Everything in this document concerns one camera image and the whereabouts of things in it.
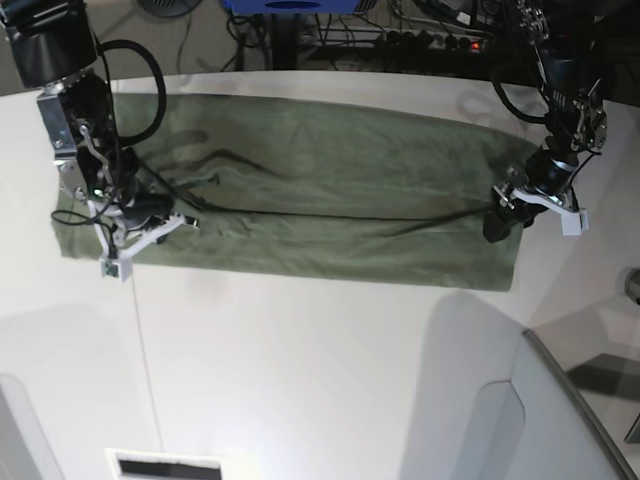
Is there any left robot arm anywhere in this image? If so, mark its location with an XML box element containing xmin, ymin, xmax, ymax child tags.
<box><xmin>483</xmin><ymin>1</ymin><xmax>608</xmax><ymax>243</ymax></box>

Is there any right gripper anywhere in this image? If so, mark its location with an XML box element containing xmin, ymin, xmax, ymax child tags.
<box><xmin>99</xmin><ymin>182</ymin><xmax>199</xmax><ymax>245</ymax></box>

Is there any green t-shirt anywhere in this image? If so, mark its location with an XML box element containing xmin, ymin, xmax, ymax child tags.
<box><xmin>52</xmin><ymin>92</ymin><xmax>541</xmax><ymax>292</ymax></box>

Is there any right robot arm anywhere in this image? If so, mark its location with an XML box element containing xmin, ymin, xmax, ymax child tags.
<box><xmin>1</xmin><ymin>1</ymin><xmax>198</xmax><ymax>248</ymax></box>

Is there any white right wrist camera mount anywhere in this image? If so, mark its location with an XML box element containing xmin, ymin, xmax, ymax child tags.
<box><xmin>87</xmin><ymin>199</ymin><xmax>189</xmax><ymax>282</ymax></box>

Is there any black power strip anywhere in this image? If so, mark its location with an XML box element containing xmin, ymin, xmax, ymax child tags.
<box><xmin>374</xmin><ymin>30</ymin><xmax>488</xmax><ymax>53</ymax></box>

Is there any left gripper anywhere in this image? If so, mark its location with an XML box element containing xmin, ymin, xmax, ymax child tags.
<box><xmin>483</xmin><ymin>148</ymin><xmax>579</xmax><ymax>244</ymax></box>

